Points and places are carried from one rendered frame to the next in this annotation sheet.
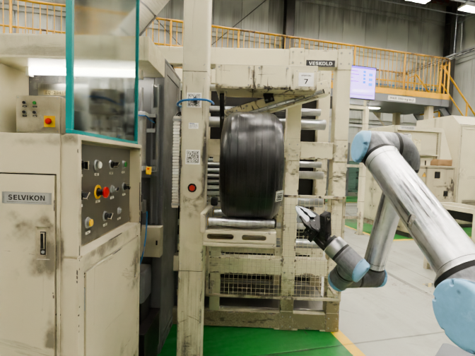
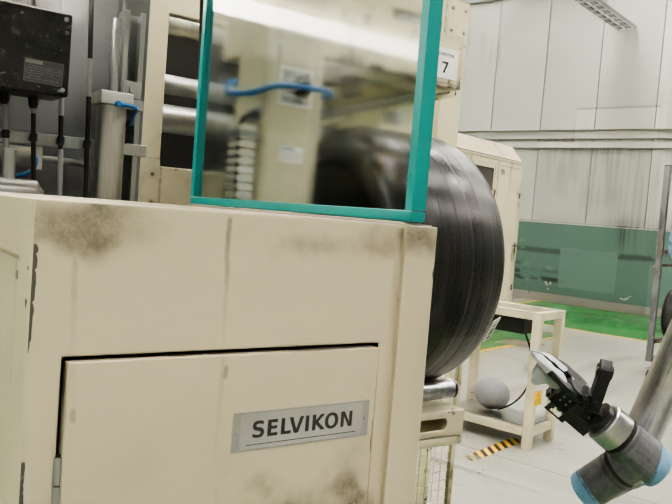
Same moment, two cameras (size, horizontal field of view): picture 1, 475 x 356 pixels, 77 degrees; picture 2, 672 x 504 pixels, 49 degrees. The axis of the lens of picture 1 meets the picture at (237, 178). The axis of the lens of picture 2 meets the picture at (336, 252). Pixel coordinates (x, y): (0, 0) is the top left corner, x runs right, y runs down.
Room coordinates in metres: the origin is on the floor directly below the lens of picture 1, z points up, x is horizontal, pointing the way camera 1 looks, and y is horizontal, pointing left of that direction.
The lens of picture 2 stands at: (0.33, 1.00, 1.27)
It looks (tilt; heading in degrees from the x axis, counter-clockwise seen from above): 3 degrees down; 324
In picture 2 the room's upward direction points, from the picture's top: 5 degrees clockwise
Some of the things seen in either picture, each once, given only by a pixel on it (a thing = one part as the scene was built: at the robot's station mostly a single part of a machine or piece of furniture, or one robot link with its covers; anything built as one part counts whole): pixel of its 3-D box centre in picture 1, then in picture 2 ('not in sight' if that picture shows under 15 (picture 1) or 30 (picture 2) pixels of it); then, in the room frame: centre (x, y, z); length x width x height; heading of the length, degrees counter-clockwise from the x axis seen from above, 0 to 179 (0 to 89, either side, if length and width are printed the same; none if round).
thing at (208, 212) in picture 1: (208, 215); not in sight; (1.64, 0.15, 0.90); 0.40 x 0.03 x 0.10; 179
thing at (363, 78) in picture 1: (359, 82); not in sight; (5.14, -2.00, 2.60); 0.60 x 0.05 x 0.55; 104
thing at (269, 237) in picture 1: (239, 234); (388, 423); (1.49, -0.02, 0.84); 0.36 x 0.09 x 0.06; 89
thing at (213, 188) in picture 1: (208, 184); not in sight; (2.02, 0.19, 1.05); 0.20 x 0.15 x 0.30; 89
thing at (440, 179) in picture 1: (420, 199); not in sight; (5.42, -3.32, 0.62); 0.91 x 0.58 x 1.25; 104
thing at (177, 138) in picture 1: (177, 162); not in sight; (1.59, 0.32, 1.19); 0.05 x 0.04 x 0.48; 179
